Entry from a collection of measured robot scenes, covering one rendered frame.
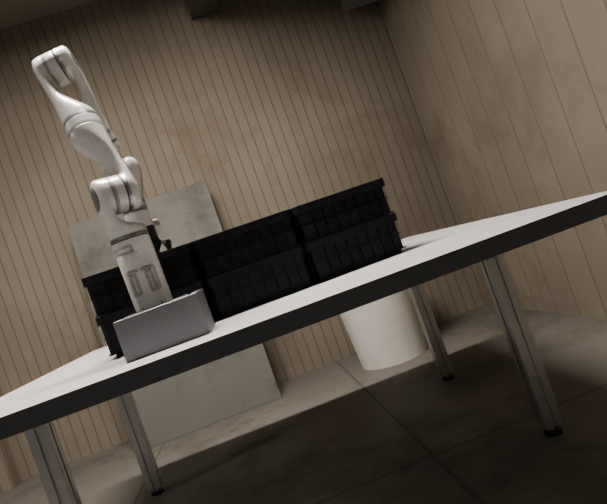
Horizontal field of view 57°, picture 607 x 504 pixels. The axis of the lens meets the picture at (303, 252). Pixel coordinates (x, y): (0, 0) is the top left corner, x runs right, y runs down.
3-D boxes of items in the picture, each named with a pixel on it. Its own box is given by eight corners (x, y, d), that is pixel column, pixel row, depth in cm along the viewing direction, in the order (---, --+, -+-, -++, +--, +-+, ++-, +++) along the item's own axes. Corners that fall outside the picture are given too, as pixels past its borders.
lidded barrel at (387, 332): (420, 337, 374) (388, 248, 375) (447, 347, 323) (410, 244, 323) (348, 364, 369) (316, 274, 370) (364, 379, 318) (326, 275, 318)
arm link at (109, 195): (90, 176, 127) (116, 247, 128) (129, 167, 132) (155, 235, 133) (83, 187, 135) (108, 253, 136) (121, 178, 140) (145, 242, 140)
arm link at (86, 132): (102, 109, 140) (64, 115, 135) (147, 193, 132) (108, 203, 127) (101, 133, 147) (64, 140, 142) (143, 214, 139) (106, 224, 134)
